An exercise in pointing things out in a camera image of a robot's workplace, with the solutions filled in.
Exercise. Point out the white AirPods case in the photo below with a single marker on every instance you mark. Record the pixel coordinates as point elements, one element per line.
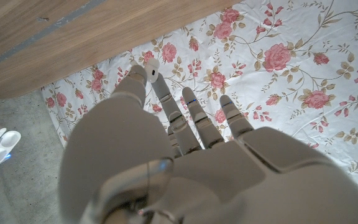
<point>3,147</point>

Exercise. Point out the small white AirPod earbud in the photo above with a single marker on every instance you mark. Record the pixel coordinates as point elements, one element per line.
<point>152,70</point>

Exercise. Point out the floral backdrop cloth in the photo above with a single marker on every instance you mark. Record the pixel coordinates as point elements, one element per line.
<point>275,77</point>

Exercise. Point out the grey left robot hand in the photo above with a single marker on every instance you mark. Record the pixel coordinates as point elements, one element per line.
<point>197,174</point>

